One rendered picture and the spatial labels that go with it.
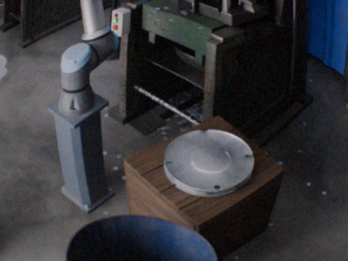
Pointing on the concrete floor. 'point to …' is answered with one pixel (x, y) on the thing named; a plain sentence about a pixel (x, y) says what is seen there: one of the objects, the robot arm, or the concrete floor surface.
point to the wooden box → (239, 207)
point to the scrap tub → (137, 241)
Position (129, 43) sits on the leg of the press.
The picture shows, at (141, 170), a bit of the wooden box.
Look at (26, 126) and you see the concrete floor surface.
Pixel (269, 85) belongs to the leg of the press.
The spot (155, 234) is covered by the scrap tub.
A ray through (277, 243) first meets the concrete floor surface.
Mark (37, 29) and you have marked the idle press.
